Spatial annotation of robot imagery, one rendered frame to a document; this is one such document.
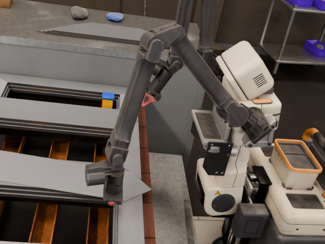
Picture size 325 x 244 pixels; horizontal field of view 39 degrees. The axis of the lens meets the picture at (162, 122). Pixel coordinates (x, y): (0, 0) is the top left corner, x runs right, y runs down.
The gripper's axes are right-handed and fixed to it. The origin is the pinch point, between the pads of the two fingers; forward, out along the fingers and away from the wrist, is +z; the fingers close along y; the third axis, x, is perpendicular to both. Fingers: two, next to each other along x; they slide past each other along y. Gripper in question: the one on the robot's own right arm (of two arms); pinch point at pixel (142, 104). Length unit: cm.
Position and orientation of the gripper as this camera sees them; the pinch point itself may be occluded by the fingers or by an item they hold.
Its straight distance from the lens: 201.9
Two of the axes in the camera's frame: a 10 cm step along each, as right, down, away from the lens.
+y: 1.2, 5.3, -8.4
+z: -5.8, 7.3, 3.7
